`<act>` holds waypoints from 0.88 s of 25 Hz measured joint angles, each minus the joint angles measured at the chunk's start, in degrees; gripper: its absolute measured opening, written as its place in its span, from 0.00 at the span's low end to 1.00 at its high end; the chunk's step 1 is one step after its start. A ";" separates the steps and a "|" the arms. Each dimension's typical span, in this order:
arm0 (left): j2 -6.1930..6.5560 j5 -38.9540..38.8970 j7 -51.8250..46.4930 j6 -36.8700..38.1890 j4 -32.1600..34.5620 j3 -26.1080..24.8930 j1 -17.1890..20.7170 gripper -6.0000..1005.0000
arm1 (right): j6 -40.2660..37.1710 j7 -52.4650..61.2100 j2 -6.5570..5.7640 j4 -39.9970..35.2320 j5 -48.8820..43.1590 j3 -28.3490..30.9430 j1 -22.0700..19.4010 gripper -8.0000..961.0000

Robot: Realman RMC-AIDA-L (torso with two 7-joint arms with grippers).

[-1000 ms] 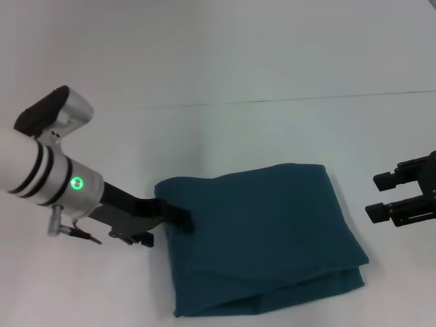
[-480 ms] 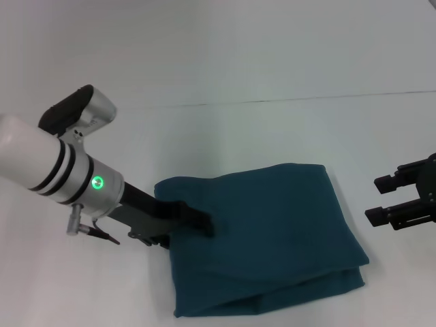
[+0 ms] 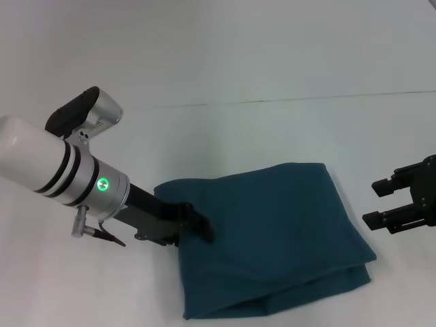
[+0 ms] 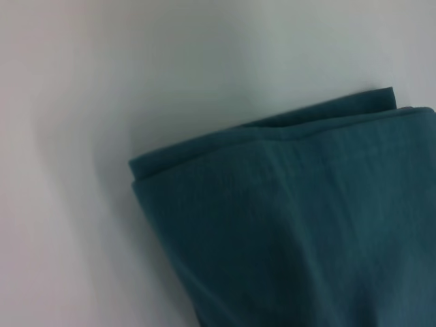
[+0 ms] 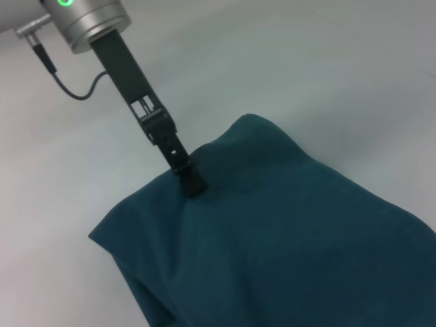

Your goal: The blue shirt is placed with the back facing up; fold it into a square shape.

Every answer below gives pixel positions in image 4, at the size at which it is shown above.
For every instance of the teal blue shirt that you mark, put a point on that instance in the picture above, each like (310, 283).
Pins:
(306, 221)

